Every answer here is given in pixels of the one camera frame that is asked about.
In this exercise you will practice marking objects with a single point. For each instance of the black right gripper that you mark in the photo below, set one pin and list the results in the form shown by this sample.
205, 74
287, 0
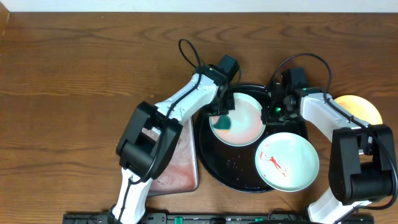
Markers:
267, 116

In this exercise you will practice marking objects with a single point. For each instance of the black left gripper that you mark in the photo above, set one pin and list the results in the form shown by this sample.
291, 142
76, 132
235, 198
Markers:
224, 106

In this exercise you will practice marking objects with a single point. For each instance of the green yellow sponge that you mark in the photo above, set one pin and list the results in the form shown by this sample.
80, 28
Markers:
223, 122

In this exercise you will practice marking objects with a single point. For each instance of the pale green plate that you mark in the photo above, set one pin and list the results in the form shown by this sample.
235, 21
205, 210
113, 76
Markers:
246, 122
287, 162

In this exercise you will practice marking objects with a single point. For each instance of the yellow plate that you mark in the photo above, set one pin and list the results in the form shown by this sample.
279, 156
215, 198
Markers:
360, 108

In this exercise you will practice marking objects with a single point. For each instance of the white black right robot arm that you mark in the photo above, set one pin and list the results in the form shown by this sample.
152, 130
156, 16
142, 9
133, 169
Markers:
362, 169

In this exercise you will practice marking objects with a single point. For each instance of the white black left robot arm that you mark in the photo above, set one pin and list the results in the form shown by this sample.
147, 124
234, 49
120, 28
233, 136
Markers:
151, 135

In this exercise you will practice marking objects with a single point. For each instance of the round black tray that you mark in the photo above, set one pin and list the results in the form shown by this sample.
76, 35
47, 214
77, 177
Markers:
232, 166

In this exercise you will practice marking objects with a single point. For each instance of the rectangular black soapy water tray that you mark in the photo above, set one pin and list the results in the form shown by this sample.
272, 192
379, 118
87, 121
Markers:
181, 174

